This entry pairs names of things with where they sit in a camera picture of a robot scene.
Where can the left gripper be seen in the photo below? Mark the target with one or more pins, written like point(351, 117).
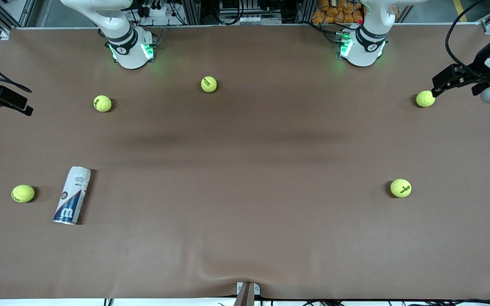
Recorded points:
point(478, 72)

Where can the white blue tennis ball can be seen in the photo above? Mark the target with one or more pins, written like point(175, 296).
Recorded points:
point(72, 195)

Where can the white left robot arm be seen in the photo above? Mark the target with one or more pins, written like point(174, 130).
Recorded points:
point(366, 46)

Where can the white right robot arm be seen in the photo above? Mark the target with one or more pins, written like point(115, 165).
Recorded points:
point(121, 38)

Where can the yellow tennis ball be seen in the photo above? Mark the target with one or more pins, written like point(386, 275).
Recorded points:
point(209, 84)
point(425, 98)
point(102, 103)
point(23, 193)
point(400, 188)

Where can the bag of orange items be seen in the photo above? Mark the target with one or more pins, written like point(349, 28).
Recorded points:
point(336, 12)

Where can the white power strip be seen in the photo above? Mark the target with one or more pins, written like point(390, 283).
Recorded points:
point(156, 10)

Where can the white terminal block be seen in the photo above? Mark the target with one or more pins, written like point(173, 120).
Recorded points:
point(247, 19)

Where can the brown table mat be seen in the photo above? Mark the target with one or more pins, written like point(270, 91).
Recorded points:
point(245, 170)

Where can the metal clamp bracket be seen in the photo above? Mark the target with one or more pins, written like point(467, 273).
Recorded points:
point(247, 293)

